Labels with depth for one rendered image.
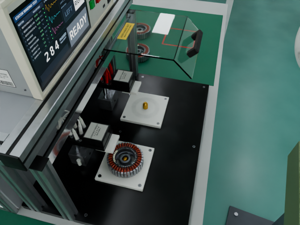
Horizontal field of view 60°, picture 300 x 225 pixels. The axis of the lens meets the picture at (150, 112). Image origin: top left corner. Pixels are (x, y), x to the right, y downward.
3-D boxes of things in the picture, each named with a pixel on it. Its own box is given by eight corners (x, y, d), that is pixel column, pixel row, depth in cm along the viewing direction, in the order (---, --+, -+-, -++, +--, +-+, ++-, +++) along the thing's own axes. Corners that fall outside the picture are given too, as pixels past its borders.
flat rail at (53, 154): (132, 22, 94) (132, 14, 91) (47, 173, 54) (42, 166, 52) (129, 21, 94) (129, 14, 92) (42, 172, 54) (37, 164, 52)
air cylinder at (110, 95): (118, 97, 103) (117, 87, 98) (112, 110, 98) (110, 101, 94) (106, 95, 103) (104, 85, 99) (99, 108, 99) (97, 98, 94)
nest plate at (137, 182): (154, 150, 86) (154, 147, 85) (142, 191, 77) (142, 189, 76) (111, 140, 89) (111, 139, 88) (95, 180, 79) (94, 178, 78)
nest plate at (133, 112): (168, 99, 102) (168, 97, 101) (160, 128, 92) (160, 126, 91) (132, 92, 104) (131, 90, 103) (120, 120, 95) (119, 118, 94)
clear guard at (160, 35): (202, 34, 90) (204, 18, 85) (192, 79, 74) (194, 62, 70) (112, 22, 95) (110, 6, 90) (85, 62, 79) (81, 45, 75)
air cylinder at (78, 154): (95, 147, 87) (92, 137, 83) (86, 166, 82) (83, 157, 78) (81, 143, 88) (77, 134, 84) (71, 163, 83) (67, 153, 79)
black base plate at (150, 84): (208, 88, 109) (209, 84, 107) (183, 252, 68) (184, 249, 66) (102, 70, 117) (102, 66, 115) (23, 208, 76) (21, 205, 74)
